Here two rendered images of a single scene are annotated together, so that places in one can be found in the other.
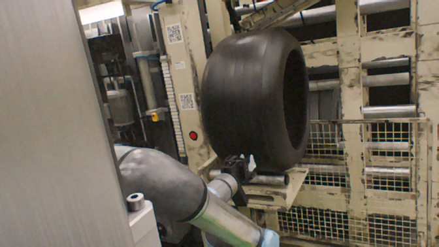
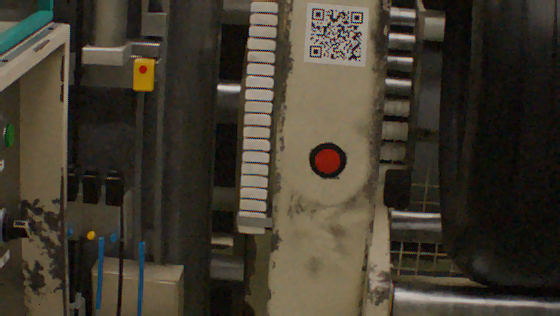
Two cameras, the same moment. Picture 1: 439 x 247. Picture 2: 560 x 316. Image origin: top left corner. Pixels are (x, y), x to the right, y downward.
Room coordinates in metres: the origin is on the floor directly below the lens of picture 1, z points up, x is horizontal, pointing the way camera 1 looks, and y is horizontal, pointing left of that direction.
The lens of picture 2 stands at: (0.16, 0.79, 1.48)
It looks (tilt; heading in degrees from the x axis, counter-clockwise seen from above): 17 degrees down; 333
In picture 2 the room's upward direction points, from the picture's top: 4 degrees clockwise
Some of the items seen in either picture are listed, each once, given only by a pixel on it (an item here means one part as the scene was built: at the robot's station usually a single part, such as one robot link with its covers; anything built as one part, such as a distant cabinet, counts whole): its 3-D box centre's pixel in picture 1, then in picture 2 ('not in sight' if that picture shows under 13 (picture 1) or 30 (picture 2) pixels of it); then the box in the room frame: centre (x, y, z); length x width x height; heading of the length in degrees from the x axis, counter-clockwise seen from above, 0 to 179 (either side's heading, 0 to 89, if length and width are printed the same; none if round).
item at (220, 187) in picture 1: (211, 200); not in sight; (0.80, 0.05, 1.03); 0.11 x 0.08 x 0.09; 150
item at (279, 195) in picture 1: (247, 191); not in sight; (1.20, -0.07, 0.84); 0.36 x 0.09 x 0.06; 60
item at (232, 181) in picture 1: (223, 186); not in sight; (0.87, 0.02, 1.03); 0.08 x 0.05 x 0.08; 60
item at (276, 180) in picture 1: (245, 176); (515, 306); (1.20, -0.08, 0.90); 0.35 x 0.05 x 0.05; 60
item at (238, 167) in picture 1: (234, 173); not in sight; (0.94, -0.03, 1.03); 0.12 x 0.08 x 0.09; 150
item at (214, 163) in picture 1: (222, 161); (377, 259); (1.41, 0.01, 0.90); 0.40 x 0.03 x 0.10; 150
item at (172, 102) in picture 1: (177, 106); (267, 47); (1.44, 0.18, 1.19); 0.05 x 0.04 x 0.48; 150
